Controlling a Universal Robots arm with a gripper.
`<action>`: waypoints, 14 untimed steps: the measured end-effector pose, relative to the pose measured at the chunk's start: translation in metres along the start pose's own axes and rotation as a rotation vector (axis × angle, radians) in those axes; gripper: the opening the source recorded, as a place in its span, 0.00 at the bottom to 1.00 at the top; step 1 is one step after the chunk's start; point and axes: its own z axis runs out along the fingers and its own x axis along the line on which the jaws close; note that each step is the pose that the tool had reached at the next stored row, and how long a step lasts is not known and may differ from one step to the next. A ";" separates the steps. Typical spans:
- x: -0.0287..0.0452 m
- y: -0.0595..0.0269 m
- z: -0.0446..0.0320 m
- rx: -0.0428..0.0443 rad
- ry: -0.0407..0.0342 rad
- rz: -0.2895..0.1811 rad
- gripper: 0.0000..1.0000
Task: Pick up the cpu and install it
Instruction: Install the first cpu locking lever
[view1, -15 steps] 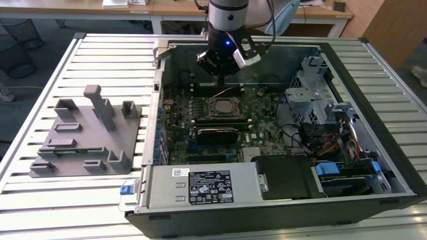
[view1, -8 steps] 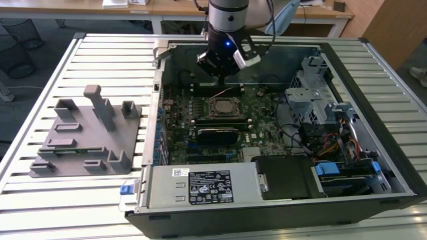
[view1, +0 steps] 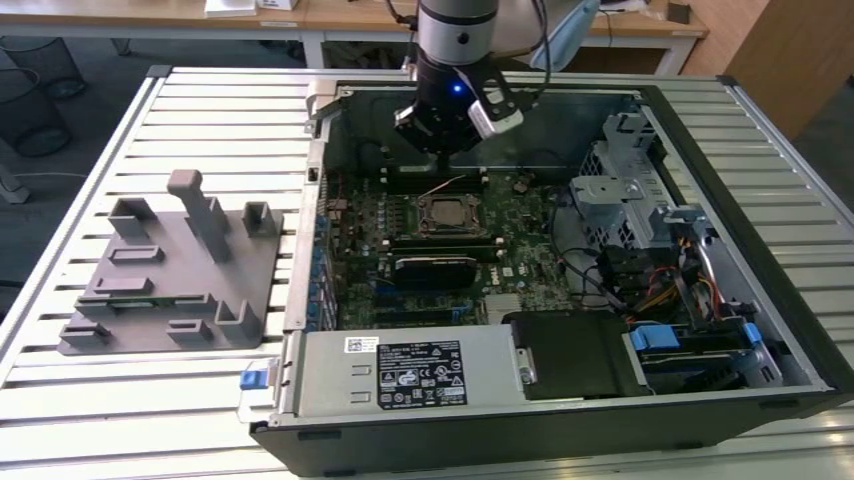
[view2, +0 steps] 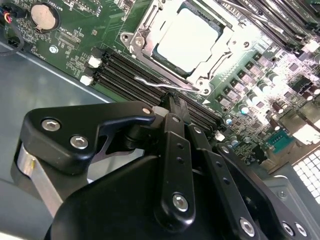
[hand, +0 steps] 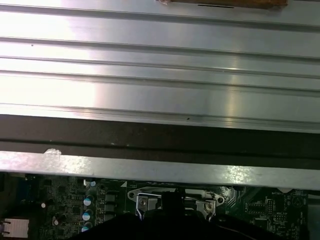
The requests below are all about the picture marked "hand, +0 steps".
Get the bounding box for silver ethernet port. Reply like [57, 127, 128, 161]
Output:
[0, 217, 30, 238]

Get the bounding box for green motherboard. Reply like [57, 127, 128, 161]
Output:
[0, 172, 320, 240]

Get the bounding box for brown square base plate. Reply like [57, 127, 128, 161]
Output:
[154, 0, 290, 11]

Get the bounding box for black PC case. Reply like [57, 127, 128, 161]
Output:
[0, 113, 320, 240]

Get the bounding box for thin metal locking lever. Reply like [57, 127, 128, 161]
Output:
[183, 192, 215, 205]

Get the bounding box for metal socket cover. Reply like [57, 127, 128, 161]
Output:
[136, 193, 217, 222]

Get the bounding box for CPU socket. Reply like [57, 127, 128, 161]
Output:
[126, 186, 226, 223]

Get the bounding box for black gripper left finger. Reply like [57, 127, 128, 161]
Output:
[72, 191, 175, 240]

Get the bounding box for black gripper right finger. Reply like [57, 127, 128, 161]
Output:
[172, 191, 311, 240]

